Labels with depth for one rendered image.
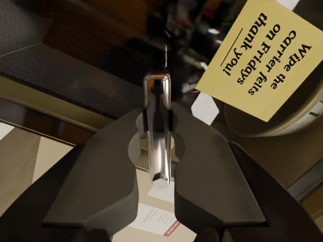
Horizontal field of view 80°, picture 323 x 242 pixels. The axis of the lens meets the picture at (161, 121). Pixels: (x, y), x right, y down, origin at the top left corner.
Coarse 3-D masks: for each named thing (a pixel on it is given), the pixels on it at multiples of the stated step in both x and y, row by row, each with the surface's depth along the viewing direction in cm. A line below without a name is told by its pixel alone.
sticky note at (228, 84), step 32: (256, 0) 13; (256, 32) 14; (288, 32) 14; (320, 32) 14; (224, 64) 15; (256, 64) 15; (288, 64) 15; (224, 96) 16; (256, 96) 16; (288, 96) 16
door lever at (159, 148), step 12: (144, 72) 11; (156, 72) 11; (168, 72) 11; (144, 84) 11; (156, 84) 11; (168, 84) 11; (144, 96) 11; (156, 96) 11; (168, 96) 11; (156, 108) 11; (168, 108) 12; (156, 120) 12; (168, 120) 12; (156, 132) 12; (168, 132) 12; (156, 144) 13; (168, 144) 13; (156, 156) 13; (168, 156) 13; (156, 168) 14; (168, 168) 14; (156, 180) 14; (168, 180) 15
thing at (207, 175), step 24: (192, 120) 11; (192, 144) 9; (216, 144) 9; (192, 168) 8; (216, 168) 8; (192, 192) 7; (216, 192) 7; (240, 192) 7; (192, 216) 7; (216, 216) 6; (240, 216) 6
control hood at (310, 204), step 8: (312, 192) 25; (320, 192) 24; (304, 200) 25; (312, 200) 24; (320, 200) 23; (304, 208) 25; (312, 208) 24; (320, 208) 23; (312, 216) 23; (320, 216) 23; (320, 224) 23
